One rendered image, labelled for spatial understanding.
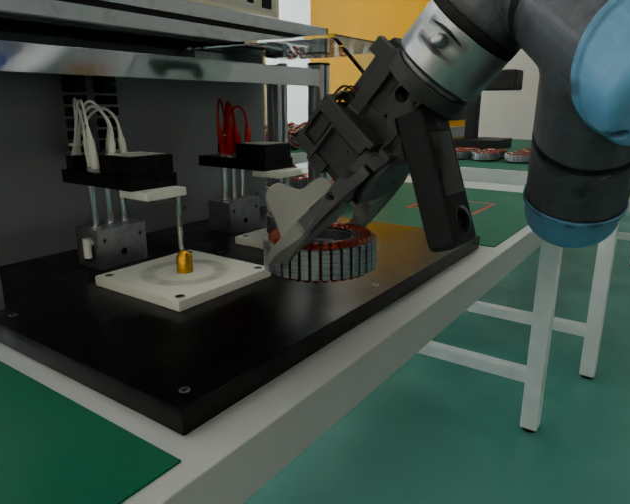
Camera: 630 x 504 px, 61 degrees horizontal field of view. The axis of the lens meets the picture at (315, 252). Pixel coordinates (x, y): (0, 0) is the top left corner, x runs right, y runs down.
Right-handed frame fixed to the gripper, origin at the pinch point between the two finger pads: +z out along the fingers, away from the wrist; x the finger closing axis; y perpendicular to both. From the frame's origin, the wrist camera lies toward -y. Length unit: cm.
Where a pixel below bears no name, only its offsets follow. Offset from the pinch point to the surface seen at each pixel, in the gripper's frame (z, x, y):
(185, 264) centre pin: 15.6, 0.6, 11.2
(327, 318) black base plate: 4.1, 0.0, -5.6
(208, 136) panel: 23, -29, 39
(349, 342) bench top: 4.2, -0.5, -8.9
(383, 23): 64, -347, 183
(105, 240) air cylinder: 22.8, 2.8, 21.8
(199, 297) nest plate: 12.4, 4.8, 5.1
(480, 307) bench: 70, -161, -19
